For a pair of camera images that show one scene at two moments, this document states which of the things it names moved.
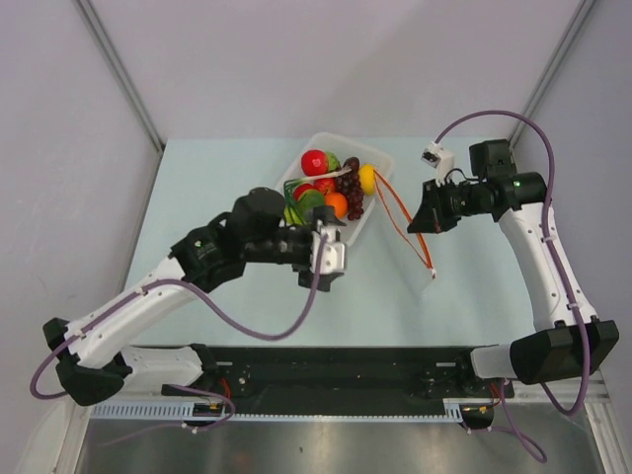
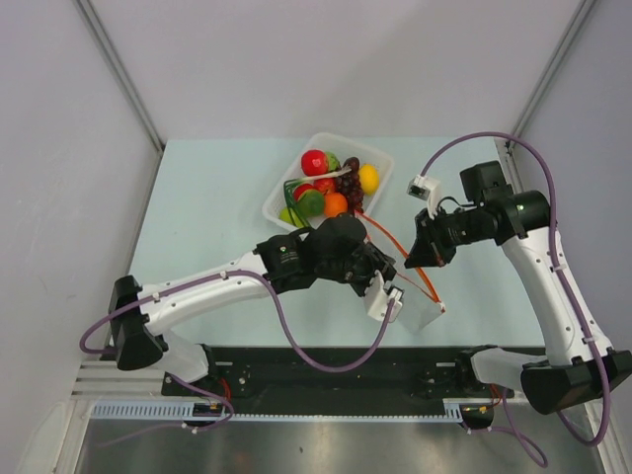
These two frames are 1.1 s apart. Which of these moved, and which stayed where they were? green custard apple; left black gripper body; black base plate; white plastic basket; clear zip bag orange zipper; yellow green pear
Moved: clear zip bag orange zipper; left black gripper body
Stayed: black base plate; yellow green pear; green custard apple; white plastic basket
